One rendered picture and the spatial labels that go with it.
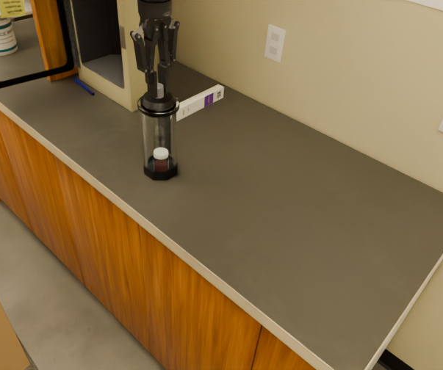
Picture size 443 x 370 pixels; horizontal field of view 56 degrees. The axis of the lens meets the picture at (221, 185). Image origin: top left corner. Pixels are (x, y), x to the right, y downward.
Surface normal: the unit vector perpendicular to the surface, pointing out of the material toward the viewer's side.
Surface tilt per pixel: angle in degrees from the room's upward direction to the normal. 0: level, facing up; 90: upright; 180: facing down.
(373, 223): 0
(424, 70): 90
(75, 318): 0
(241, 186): 0
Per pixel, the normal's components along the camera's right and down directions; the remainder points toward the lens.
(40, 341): 0.07, -0.75
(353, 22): -0.68, 0.45
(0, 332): 0.71, 0.49
